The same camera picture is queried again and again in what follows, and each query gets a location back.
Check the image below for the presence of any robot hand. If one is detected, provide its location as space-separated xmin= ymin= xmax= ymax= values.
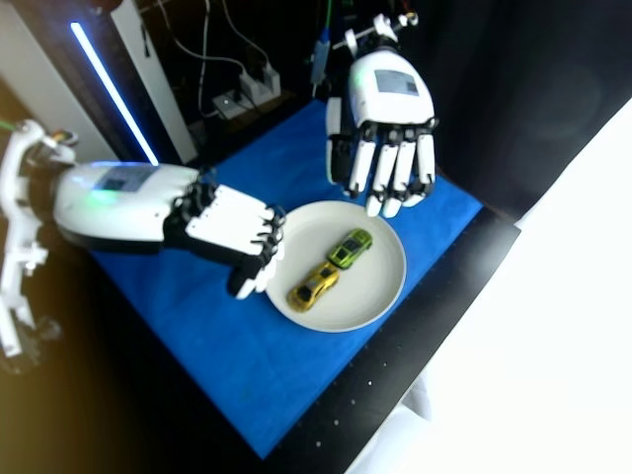
xmin=324 ymin=46 xmax=440 ymax=219
xmin=51 ymin=160 xmax=287 ymax=301

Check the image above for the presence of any green toy car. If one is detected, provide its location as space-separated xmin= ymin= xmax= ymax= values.
xmin=327 ymin=227 xmax=374 ymax=271

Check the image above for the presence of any yellow toy car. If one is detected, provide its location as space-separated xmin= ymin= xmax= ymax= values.
xmin=286 ymin=261 xmax=342 ymax=313

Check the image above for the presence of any white round plate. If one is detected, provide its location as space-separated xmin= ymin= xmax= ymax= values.
xmin=265 ymin=199 xmax=408 ymax=333

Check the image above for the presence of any blue-white LED light strip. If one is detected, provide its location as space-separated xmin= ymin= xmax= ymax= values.
xmin=69 ymin=22 xmax=160 ymax=167

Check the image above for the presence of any white cabinet panel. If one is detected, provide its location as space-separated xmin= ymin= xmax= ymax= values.
xmin=111 ymin=0 xmax=198 ymax=167
xmin=0 ymin=0 xmax=119 ymax=164

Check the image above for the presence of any black curtain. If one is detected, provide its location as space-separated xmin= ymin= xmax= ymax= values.
xmin=404 ymin=0 xmax=632 ymax=221

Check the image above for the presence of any white power adapter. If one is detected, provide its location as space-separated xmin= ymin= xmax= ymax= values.
xmin=239 ymin=62 xmax=281 ymax=105

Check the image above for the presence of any white power strip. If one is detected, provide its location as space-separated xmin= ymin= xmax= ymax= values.
xmin=211 ymin=88 xmax=256 ymax=120

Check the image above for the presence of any blue table cloth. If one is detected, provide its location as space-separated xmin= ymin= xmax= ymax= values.
xmin=91 ymin=98 xmax=485 ymax=460

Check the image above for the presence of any black perforated board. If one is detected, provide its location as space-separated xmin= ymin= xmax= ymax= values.
xmin=259 ymin=205 xmax=523 ymax=474

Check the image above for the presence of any grey cable connector box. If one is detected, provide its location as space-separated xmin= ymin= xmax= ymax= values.
xmin=310 ymin=29 xmax=333 ymax=88

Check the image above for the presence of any white cable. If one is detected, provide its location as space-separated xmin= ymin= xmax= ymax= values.
xmin=170 ymin=0 xmax=271 ymax=119

